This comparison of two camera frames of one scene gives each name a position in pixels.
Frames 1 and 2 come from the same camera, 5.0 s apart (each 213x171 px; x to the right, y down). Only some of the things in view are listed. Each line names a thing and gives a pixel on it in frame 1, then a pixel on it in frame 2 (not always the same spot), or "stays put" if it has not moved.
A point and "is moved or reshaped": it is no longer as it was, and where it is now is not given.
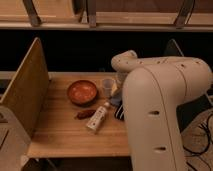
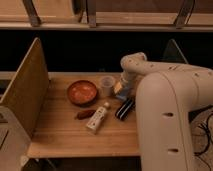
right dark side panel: (173, 50) stays put
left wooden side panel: (28, 91) stays put
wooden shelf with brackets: (107, 15) stays put
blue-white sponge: (115, 100) is moved or reshaped
